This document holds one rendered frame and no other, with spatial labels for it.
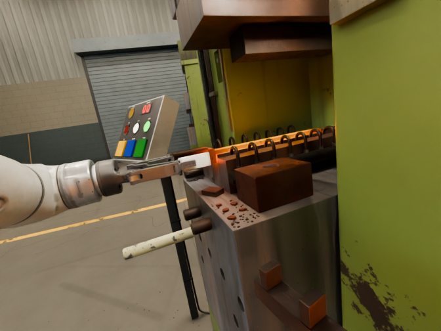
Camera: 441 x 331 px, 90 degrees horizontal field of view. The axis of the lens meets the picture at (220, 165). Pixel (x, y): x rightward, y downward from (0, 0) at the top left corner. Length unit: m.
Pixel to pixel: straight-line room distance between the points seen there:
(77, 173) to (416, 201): 0.53
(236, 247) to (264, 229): 0.05
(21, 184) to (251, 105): 0.64
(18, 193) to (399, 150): 0.49
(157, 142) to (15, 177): 0.59
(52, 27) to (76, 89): 1.88
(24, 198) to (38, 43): 9.23
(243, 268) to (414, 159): 0.28
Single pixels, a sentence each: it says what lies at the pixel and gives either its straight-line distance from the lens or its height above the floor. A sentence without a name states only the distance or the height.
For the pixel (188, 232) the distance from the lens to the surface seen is 0.98.
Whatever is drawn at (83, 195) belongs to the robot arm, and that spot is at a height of 0.98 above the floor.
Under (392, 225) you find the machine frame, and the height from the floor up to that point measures 0.90.
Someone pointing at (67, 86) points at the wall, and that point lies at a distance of 9.10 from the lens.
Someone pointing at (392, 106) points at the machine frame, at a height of 1.07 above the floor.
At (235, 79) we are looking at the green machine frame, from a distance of 0.78.
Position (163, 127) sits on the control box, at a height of 1.08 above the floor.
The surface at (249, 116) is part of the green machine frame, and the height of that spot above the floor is 1.07.
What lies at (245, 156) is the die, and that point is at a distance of 0.49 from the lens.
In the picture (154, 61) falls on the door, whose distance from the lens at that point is 8.73.
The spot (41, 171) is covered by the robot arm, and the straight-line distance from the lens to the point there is 0.49.
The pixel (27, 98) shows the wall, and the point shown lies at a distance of 9.50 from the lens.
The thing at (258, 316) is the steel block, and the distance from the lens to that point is 0.46.
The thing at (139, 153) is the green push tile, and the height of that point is 0.99.
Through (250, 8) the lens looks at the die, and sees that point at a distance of 0.54.
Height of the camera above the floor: 1.09
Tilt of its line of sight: 13 degrees down
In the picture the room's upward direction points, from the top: 9 degrees counter-clockwise
